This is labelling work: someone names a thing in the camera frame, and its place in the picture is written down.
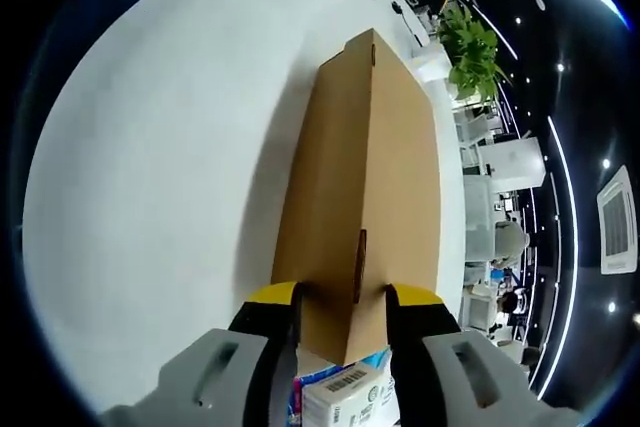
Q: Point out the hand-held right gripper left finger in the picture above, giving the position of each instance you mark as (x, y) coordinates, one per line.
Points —
(270, 337)

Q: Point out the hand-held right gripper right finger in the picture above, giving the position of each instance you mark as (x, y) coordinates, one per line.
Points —
(415, 337)

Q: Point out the blue tissue pack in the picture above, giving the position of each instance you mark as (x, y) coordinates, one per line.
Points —
(372, 359)

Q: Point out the white medicine box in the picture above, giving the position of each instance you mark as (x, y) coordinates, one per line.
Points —
(350, 397)

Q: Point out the brown cardboard shoe box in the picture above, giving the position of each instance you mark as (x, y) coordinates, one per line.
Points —
(400, 172)

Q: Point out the translucent storage bin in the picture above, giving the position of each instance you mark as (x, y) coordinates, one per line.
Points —
(477, 217)

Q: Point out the white square column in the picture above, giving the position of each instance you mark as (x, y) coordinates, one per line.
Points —
(510, 162)

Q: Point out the long ceiling light strip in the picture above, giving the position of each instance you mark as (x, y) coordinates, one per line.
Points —
(564, 167)

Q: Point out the ceiling air vent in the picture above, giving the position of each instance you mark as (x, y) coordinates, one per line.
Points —
(620, 217)

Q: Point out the green potted plant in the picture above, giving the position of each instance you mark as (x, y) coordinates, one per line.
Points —
(470, 47)

